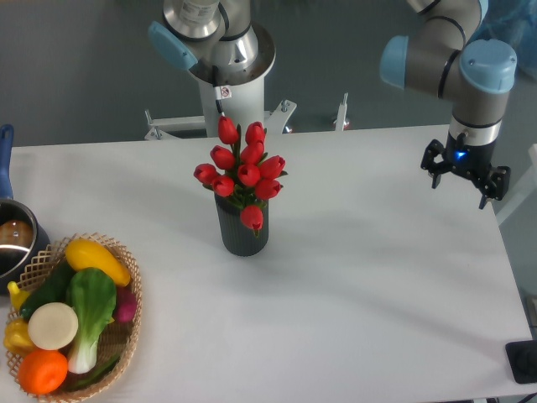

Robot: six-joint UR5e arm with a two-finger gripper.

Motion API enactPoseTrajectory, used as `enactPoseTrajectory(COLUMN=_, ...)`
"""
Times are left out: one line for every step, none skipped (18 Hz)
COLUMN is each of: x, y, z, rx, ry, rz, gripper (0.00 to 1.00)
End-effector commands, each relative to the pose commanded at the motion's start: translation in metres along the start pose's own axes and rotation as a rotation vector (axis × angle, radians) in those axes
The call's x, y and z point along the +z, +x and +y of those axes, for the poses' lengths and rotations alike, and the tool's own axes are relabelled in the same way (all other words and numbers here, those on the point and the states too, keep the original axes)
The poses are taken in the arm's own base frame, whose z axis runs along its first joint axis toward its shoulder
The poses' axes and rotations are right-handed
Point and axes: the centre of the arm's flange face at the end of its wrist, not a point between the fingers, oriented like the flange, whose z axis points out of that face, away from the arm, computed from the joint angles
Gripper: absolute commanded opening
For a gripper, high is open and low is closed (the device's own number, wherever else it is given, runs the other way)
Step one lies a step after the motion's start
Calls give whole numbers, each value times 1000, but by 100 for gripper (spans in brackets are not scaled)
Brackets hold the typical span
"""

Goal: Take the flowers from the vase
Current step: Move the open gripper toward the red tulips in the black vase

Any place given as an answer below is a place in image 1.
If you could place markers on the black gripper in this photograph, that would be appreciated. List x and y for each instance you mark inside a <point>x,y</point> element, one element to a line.
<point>471,162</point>

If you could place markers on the woven wicker basket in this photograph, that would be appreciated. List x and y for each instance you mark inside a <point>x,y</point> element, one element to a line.
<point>117,343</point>

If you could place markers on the yellow bell pepper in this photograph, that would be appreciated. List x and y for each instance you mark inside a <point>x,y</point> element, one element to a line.
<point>16,338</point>

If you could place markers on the purple radish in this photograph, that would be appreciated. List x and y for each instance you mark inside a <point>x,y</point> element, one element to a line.
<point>126,305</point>

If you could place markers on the blue plastic bag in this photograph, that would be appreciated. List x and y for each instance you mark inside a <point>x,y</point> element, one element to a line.
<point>513,22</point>

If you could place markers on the yellow squash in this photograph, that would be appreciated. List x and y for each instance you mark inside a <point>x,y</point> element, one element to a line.
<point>83,254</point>

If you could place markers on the green bok choy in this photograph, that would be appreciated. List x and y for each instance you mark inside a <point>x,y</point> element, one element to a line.
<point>92,295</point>

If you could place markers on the cream round bun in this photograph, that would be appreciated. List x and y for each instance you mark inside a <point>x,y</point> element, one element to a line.
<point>53,326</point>

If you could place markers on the dark green cucumber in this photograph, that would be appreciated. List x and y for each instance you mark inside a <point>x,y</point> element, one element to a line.
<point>53,289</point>

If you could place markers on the blue handled saucepan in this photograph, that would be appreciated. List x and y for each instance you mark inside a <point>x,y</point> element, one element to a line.
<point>21,235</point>

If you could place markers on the white frame at right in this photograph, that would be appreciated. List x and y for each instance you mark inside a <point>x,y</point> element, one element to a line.
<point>520,191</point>

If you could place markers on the black device at edge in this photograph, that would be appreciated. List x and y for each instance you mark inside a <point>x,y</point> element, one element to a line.
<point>522,361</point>

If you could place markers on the dark ribbed vase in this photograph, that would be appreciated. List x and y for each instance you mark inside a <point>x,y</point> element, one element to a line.
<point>236,237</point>

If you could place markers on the orange fruit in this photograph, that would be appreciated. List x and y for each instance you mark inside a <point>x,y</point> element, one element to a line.
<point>42,371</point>

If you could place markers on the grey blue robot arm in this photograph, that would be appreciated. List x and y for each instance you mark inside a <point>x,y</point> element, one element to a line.
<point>443,59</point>

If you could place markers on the red tulip bouquet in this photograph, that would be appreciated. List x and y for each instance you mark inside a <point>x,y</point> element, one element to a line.
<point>241,173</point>

